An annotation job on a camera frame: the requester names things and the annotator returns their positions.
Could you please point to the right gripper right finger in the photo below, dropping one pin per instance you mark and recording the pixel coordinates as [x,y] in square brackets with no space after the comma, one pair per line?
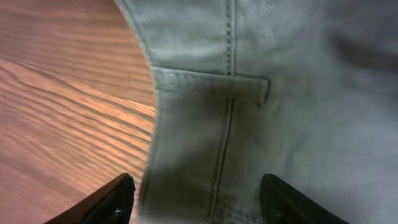
[283,204]

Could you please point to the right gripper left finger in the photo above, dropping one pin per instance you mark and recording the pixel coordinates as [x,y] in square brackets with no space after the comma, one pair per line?
[111,204]

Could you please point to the grey shorts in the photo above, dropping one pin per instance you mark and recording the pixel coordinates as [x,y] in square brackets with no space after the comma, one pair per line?
[302,89]

